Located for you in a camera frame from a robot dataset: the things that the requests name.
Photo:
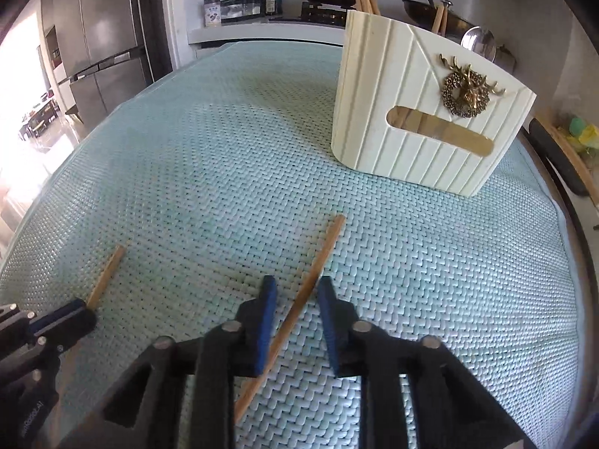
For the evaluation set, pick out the wooden cutting board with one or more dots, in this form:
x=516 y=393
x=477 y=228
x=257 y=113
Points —
x=575 y=159

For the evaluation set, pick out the black sink tray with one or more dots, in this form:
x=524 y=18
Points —
x=552 y=154

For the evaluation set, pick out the cream ribbed utensil holder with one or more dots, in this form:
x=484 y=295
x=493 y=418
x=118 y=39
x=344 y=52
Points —
x=374 y=103

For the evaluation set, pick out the long metal spoon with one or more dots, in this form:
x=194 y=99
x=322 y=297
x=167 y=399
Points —
x=477 y=42

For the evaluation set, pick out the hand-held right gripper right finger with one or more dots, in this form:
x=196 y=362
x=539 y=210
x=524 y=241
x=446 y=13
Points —
x=334 y=332

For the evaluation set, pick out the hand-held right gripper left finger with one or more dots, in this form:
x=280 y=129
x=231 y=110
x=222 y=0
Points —
x=264 y=327

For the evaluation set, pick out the teal woven table mat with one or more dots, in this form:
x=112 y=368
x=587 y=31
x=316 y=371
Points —
x=187 y=173

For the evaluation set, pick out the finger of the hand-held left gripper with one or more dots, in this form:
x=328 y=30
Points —
x=65 y=325

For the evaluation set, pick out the yellow green plastic bag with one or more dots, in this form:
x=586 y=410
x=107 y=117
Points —
x=582 y=133

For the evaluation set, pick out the grey refrigerator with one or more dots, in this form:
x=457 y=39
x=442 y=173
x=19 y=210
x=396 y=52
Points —
x=107 y=32

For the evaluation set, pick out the white spice jar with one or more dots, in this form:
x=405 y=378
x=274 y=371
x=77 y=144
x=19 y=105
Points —
x=212 y=14

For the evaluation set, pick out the white kitchen counter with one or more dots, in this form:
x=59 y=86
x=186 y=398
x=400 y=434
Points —
x=262 y=32

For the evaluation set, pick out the dark dining chairs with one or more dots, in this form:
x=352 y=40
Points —
x=40 y=117

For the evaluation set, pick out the clear seasoning box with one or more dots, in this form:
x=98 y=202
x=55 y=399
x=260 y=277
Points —
x=236 y=9

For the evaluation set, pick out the black wok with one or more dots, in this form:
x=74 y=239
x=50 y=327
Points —
x=421 y=11

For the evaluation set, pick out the black gas stove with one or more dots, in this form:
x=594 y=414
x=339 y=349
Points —
x=318 y=11

